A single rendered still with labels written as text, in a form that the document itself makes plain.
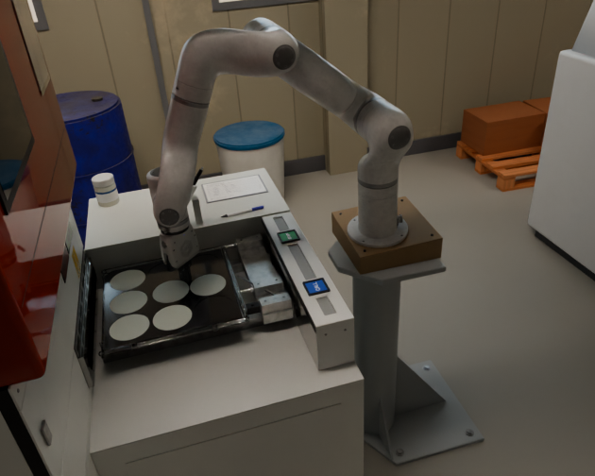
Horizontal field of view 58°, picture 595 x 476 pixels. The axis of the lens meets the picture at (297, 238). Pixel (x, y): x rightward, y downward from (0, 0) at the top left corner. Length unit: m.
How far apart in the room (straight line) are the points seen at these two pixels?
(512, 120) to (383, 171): 2.79
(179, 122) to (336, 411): 0.78
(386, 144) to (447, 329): 1.46
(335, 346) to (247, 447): 0.32
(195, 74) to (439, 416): 1.64
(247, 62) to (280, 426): 0.84
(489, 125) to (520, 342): 1.91
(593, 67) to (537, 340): 1.30
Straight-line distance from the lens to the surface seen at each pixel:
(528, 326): 2.84
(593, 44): 3.05
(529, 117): 4.35
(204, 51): 1.27
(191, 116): 1.30
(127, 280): 1.61
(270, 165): 3.43
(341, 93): 1.40
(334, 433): 1.42
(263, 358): 1.39
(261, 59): 1.24
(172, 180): 1.30
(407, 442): 2.23
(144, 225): 1.74
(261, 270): 1.58
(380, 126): 1.43
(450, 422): 2.32
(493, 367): 2.58
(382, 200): 1.59
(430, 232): 1.71
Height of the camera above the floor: 1.78
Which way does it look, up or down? 32 degrees down
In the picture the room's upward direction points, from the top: 4 degrees counter-clockwise
